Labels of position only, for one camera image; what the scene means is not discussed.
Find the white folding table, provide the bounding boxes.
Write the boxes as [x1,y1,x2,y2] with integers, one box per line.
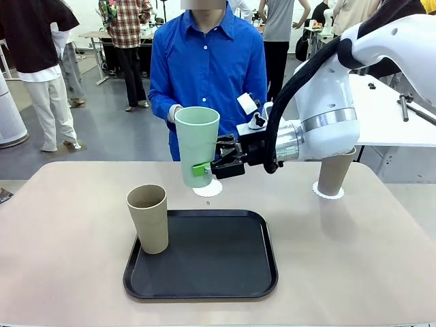
[347,73,436,148]

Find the small white robot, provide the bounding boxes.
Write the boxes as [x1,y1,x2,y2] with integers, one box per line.
[322,5,337,35]

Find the person in grey trousers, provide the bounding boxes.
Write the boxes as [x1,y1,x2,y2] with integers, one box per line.
[50,20,86,107]

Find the black plastic tray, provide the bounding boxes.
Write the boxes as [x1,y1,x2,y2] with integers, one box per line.
[123,209,279,300]

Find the person left forearm blue sleeve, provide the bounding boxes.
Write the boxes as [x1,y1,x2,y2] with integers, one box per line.
[250,84,273,110]

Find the person in blue shirt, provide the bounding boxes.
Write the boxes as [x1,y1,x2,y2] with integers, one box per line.
[148,0,272,163]

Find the person grey shirt black trousers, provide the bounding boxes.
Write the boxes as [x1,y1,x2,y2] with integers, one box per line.
[258,0,309,106]

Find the light tan cup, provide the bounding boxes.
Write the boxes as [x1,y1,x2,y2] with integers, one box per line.
[126,184,170,255]

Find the white cylindrical appliance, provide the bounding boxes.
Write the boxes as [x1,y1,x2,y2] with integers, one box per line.
[0,73,29,148]

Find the dark brown cup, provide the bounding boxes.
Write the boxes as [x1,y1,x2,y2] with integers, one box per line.
[317,146,357,197]

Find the short black rod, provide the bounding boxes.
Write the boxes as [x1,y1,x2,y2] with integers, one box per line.
[397,94,413,123]

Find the long black bar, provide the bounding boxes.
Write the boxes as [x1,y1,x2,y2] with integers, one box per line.
[407,103,436,125]

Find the white scalloped paper coaster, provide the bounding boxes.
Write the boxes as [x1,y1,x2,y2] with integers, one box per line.
[191,178,224,198]
[312,181,345,201]

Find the person in plaid shirt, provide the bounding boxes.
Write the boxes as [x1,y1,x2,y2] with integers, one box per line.
[98,0,153,112]

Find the person in beige top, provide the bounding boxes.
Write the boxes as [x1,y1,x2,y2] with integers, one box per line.
[332,0,381,37]

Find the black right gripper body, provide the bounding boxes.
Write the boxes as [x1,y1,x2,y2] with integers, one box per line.
[236,131,273,168]

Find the grey metal desk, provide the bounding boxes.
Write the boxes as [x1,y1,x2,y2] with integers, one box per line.
[302,27,330,62]

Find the person right forearm blue sleeve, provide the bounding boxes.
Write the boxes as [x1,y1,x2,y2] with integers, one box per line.
[149,90,178,132]

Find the mint green cup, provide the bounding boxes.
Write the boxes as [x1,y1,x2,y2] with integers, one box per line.
[174,106,221,188]

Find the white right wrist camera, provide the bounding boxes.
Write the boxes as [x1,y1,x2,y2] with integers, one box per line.
[236,92,273,136]

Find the black backpack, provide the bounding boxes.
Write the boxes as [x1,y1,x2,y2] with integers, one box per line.
[294,33,309,63]

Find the person dark top white trousers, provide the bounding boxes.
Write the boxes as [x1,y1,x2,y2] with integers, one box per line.
[0,0,82,153]

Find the wooden top desk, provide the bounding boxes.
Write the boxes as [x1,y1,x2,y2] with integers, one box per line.
[78,31,156,86]

